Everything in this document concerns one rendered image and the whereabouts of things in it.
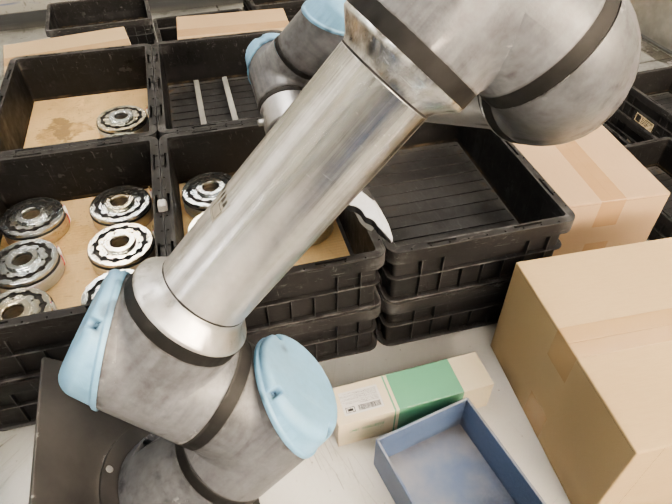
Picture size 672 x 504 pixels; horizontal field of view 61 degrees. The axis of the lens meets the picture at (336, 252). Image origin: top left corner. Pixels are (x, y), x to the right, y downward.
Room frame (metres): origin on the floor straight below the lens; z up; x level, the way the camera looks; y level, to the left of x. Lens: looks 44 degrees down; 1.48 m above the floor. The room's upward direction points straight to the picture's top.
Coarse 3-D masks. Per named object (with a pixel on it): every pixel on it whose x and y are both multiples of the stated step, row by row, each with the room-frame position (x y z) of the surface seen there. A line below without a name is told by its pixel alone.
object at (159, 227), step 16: (96, 144) 0.84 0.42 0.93; (112, 144) 0.84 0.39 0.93; (128, 144) 0.85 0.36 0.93; (0, 160) 0.79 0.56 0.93; (16, 160) 0.80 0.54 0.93; (160, 176) 0.75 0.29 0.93; (160, 192) 0.71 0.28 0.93; (160, 224) 0.63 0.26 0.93; (160, 240) 0.60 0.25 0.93; (160, 256) 0.58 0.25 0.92; (0, 320) 0.45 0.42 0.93; (16, 320) 0.45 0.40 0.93; (32, 320) 0.45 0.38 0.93; (48, 320) 0.45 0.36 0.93; (64, 320) 0.46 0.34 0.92; (80, 320) 0.46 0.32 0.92; (0, 336) 0.44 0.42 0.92; (16, 336) 0.44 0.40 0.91
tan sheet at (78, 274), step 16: (80, 208) 0.79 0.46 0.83; (80, 224) 0.75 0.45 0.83; (64, 240) 0.70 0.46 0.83; (80, 240) 0.70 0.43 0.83; (64, 256) 0.67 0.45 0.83; (80, 256) 0.67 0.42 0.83; (64, 272) 0.63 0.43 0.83; (80, 272) 0.63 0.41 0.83; (64, 288) 0.59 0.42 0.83; (80, 288) 0.59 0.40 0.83; (64, 304) 0.56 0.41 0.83; (80, 304) 0.56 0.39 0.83
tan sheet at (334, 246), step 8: (184, 184) 0.86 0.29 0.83; (184, 208) 0.79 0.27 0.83; (184, 216) 0.77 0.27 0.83; (184, 224) 0.75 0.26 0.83; (336, 224) 0.75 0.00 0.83; (184, 232) 0.72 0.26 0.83; (336, 232) 0.72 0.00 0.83; (328, 240) 0.70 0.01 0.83; (336, 240) 0.70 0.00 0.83; (312, 248) 0.68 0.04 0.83; (320, 248) 0.68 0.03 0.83; (328, 248) 0.68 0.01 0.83; (336, 248) 0.68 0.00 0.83; (344, 248) 0.68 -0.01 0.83; (304, 256) 0.67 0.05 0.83; (312, 256) 0.67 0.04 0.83; (320, 256) 0.67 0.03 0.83; (328, 256) 0.67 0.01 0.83; (336, 256) 0.67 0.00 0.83; (296, 264) 0.65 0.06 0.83
